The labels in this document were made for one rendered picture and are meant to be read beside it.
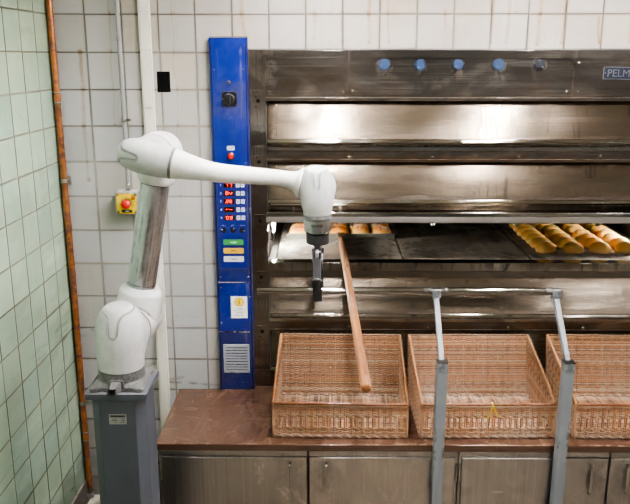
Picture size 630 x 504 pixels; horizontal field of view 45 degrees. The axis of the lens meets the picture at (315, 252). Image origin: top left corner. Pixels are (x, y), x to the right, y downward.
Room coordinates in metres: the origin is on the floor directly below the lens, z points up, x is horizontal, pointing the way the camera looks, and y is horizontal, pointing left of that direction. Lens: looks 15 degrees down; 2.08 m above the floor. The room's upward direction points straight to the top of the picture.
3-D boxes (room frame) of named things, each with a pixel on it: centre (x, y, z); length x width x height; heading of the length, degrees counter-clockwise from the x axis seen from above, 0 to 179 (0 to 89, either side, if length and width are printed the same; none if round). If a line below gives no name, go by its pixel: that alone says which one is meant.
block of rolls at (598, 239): (3.72, -1.28, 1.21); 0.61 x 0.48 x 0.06; 179
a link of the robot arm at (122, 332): (2.41, 0.66, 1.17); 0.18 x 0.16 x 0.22; 176
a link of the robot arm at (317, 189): (2.41, -0.01, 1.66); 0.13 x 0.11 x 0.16; 176
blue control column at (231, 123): (4.23, 0.35, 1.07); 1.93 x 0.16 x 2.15; 179
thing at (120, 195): (3.26, 0.81, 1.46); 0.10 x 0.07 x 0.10; 89
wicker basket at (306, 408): (3.02, -0.11, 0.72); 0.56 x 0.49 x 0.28; 88
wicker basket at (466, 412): (3.02, -0.70, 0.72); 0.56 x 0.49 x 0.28; 90
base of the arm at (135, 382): (2.38, 0.66, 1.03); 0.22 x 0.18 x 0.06; 0
